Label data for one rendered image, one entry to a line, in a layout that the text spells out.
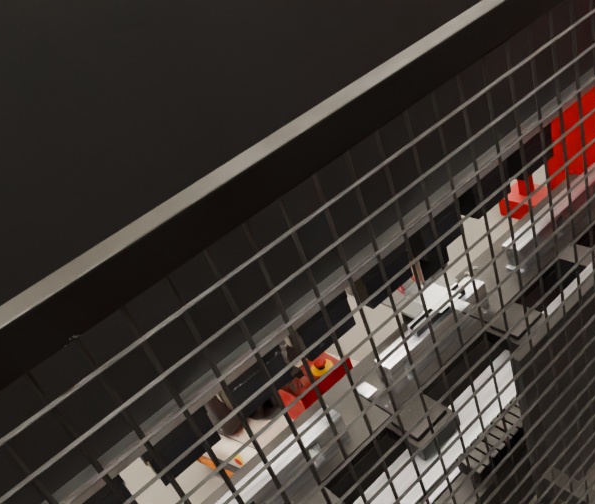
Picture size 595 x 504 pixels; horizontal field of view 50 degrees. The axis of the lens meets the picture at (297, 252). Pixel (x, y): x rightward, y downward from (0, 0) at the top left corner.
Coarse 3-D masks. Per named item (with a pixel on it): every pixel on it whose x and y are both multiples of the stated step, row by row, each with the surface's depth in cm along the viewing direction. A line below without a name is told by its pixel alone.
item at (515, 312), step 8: (456, 304) 168; (464, 304) 167; (472, 304) 166; (512, 304) 157; (464, 312) 164; (488, 312) 161; (512, 312) 154; (520, 312) 154; (536, 312) 152; (488, 320) 159; (496, 320) 154; (512, 320) 152; (528, 320) 151; (536, 320) 151; (488, 328) 154; (496, 328) 152; (504, 328) 151; (520, 328) 149; (488, 336) 154; (496, 336) 152; (512, 336) 149; (520, 336) 148; (504, 344) 151; (512, 344) 149; (520, 344) 147
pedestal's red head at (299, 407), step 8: (336, 360) 198; (304, 368) 200; (336, 368) 188; (304, 376) 198; (320, 376) 195; (328, 376) 187; (336, 376) 189; (304, 384) 202; (320, 384) 186; (328, 384) 188; (280, 392) 193; (312, 392) 184; (288, 400) 192; (304, 400) 183; (312, 400) 185; (296, 408) 191; (304, 408) 185; (296, 416) 196
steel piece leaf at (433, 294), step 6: (414, 282) 178; (420, 282) 179; (408, 288) 177; (414, 288) 178; (432, 288) 176; (438, 288) 176; (444, 288) 175; (408, 294) 177; (414, 294) 177; (426, 294) 175; (432, 294) 174; (438, 294) 174; (444, 294) 173; (414, 300) 175; (420, 300) 174; (426, 300) 173; (432, 300) 172; (438, 300) 172; (432, 306) 170
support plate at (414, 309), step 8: (408, 280) 183; (440, 280) 178; (448, 280) 177; (456, 280) 176; (400, 296) 178; (384, 304) 179; (400, 304) 176; (416, 304) 173; (400, 312) 174; (408, 312) 172; (416, 312) 171
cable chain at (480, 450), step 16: (512, 400) 133; (512, 416) 130; (480, 432) 129; (496, 432) 128; (512, 432) 127; (480, 448) 126; (496, 448) 125; (464, 464) 125; (496, 464) 125; (480, 480) 123
